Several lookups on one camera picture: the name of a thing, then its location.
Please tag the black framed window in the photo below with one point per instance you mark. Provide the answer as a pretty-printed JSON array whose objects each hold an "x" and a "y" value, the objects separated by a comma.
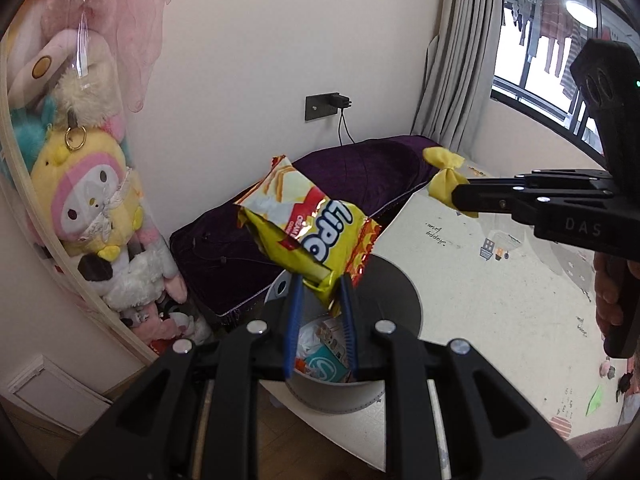
[{"x": 530, "y": 60}]

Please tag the teal white packet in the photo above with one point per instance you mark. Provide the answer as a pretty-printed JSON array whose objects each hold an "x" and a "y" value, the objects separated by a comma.
[{"x": 322, "y": 367}]

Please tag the small pink toy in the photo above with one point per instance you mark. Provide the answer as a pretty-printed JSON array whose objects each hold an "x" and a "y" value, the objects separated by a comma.
[{"x": 608, "y": 369}]

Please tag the crumpled white paper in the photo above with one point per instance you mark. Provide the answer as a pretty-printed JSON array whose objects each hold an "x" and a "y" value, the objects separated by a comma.
[{"x": 311, "y": 337}]

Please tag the grey round trash bin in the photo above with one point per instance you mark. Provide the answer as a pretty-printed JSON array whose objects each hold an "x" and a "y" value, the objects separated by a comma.
[{"x": 395, "y": 290}]

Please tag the grey curtain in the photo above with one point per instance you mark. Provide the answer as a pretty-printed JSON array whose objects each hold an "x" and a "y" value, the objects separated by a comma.
[{"x": 460, "y": 35}]

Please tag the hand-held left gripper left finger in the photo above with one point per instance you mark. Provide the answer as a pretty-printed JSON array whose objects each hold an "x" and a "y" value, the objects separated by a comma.
[{"x": 292, "y": 320}]

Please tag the black power plug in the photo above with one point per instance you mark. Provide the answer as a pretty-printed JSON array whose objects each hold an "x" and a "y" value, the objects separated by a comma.
[{"x": 344, "y": 101}]

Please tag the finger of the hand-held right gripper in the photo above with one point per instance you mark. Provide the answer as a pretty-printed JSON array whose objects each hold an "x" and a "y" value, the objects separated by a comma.
[
  {"x": 490, "y": 200},
  {"x": 550, "y": 178}
]

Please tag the light green paper scrap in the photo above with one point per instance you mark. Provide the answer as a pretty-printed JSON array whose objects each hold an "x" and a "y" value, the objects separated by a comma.
[{"x": 595, "y": 400}]

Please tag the pile of plush toys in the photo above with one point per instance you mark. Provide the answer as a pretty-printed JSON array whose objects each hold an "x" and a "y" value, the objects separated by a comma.
[{"x": 85, "y": 195}]

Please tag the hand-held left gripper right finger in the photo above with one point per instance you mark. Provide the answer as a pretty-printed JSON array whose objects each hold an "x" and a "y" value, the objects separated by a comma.
[{"x": 347, "y": 330}]

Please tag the yellow snack bag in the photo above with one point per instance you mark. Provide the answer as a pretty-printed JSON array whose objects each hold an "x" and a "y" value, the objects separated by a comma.
[{"x": 305, "y": 220}]

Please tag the yellow bow-shaped wrapper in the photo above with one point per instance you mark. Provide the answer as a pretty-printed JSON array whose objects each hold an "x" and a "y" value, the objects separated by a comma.
[{"x": 445, "y": 182}]

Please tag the pink tulle cloth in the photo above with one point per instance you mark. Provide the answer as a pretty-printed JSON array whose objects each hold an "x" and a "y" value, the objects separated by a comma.
[{"x": 145, "y": 25}]

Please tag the white wall panel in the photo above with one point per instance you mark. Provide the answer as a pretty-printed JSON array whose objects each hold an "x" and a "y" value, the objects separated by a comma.
[{"x": 50, "y": 392}]

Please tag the small black toy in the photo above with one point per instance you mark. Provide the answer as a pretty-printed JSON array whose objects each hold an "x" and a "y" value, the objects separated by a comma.
[{"x": 625, "y": 385}]

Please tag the person's right hand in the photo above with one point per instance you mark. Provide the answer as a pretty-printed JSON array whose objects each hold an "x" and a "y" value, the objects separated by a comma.
[{"x": 607, "y": 300}]

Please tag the dark wall socket plate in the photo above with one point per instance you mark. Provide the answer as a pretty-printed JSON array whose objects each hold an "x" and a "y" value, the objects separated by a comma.
[{"x": 317, "y": 107}]

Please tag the white framed toy holder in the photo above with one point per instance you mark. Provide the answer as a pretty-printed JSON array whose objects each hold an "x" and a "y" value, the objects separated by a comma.
[{"x": 75, "y": 285}]

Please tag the striped hanging garment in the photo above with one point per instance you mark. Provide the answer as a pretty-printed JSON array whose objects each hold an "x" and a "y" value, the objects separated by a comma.
[{"x": 574, "y": 65}]

